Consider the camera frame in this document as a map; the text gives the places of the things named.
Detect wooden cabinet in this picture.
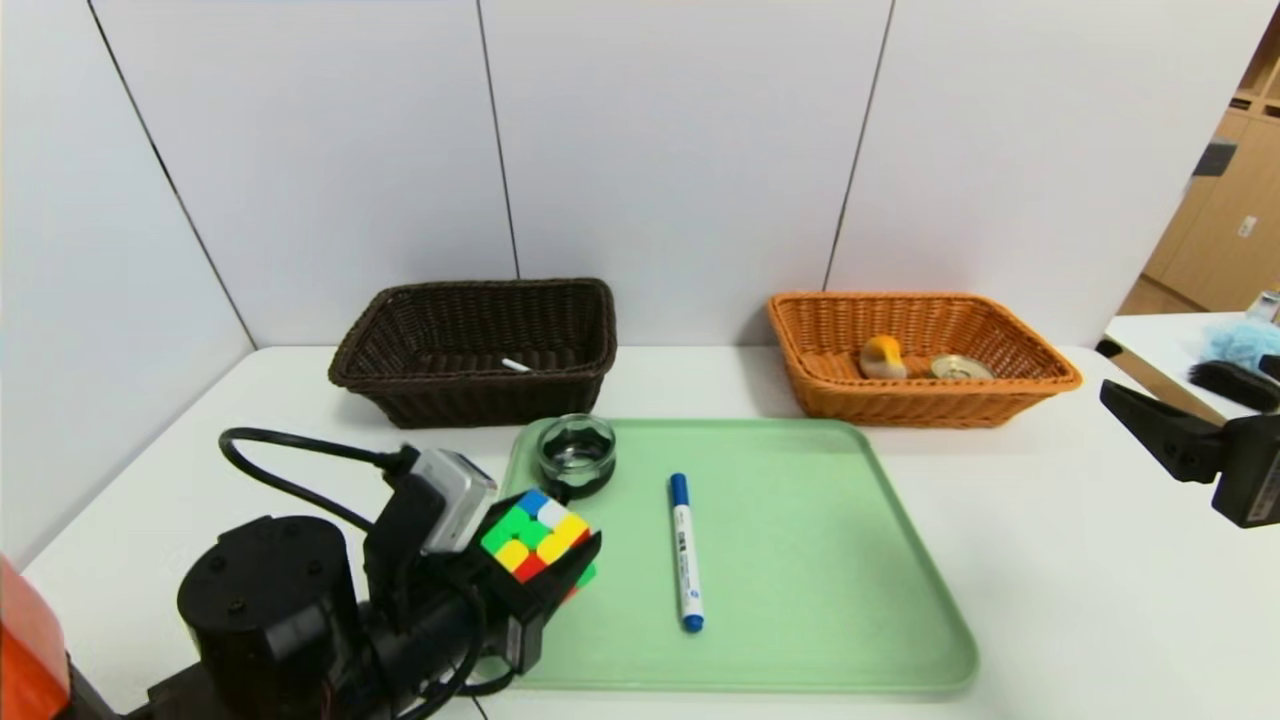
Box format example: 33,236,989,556
1118,20,1280,316

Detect blue capped whiteboard marker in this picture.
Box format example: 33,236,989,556
668,473,705,634

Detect black brush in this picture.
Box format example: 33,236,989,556
1188,360,1280,413

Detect white bun with orange top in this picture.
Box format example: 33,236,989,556
858,335,909,381

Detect white side table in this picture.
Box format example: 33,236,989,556
1105,312,1280,426

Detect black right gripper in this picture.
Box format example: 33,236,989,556
1099,379,1280,529

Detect light blue fluffy duster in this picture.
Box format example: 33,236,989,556
1200,318,1280,373

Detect dark brown wicker basket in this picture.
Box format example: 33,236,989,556
328,277,618,429

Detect orange robot part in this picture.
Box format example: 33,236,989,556
0,555,71,720

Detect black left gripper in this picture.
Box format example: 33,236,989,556
394,488,603,685

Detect thick black camera cable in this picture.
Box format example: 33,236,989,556
218,427,421,533

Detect glass cup with black holder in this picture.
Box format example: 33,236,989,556
537,413,619,501

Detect orange wicker basket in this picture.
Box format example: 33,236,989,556
767,291,1084,429

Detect light green plastic tray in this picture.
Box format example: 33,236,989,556
470,418,981,694

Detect colourful puzzle cube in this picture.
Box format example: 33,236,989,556
480,488,599,604

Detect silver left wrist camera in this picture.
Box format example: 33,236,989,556
412,447,499,556

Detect gold lid food can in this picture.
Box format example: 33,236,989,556
930,353,996,381

